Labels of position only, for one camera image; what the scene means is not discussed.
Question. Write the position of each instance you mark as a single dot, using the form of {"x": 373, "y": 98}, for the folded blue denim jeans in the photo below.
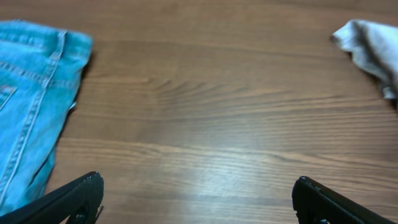
{"x": 41, "y": 69}

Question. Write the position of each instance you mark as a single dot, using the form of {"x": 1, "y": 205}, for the beige cotton shorts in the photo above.
{"x": 373, "y": 49}

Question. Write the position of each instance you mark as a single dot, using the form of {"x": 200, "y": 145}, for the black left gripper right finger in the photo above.
{"x": 315, "y": 203}

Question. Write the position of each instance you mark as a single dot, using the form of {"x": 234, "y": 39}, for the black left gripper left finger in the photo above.
{"x": 76, "y": 202}

